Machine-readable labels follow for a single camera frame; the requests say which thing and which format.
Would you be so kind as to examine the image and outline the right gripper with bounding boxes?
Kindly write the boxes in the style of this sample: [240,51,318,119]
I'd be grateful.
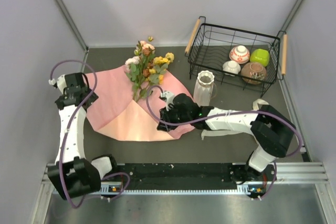
[157,103,192,132]

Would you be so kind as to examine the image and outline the pink wrapping paper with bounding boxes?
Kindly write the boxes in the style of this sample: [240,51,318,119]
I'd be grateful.
[87,66,194,142]

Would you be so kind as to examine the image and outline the artificial flower bunch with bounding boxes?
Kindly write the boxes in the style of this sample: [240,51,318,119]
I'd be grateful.
[124,36,175,102]

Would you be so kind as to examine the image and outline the cream ribbon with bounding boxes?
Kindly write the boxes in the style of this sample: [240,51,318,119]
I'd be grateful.
[201,98,270,141]

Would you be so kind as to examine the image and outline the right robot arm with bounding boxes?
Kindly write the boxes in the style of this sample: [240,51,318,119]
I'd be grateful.
[157,91,296,182]

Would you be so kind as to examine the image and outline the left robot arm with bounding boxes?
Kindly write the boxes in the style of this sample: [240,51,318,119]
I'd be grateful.
[47,72,119,200]

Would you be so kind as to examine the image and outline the white ribbed vase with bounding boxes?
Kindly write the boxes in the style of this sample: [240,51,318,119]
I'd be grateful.
[193,70,217,106]

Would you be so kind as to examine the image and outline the small white bowl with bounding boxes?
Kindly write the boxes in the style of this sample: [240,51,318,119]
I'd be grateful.
[223,60,241,76]

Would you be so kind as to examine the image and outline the white red patterned bowl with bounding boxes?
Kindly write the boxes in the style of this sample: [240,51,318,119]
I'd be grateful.
[229,45,250,65]

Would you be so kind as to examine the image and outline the brown ceramic bowl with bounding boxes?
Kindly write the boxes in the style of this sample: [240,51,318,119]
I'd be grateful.
[240,62,267,85]

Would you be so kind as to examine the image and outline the green plastic bowl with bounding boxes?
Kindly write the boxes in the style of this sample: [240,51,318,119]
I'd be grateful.
[250,49,270,67]

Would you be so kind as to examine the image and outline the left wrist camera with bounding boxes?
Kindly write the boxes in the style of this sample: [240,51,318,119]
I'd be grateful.
[48,74,67,93]

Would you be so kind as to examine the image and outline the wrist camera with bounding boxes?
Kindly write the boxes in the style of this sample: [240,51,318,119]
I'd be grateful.
[159,91,175,104]
[48,74,67,93]

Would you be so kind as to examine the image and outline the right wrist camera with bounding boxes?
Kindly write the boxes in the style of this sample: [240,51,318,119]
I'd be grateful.
[159,91,175,104]

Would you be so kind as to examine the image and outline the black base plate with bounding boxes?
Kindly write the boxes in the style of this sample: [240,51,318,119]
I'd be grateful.
[118,163,246,189]

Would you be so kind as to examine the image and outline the white cable duct rail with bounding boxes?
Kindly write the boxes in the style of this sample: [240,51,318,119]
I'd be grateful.
[99,183,266,196]

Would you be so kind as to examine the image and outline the black wire basket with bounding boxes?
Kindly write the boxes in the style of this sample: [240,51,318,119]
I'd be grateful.
[185,16,288,96]

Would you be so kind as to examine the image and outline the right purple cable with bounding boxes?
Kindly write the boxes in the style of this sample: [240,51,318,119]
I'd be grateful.
[145,85,302,200]

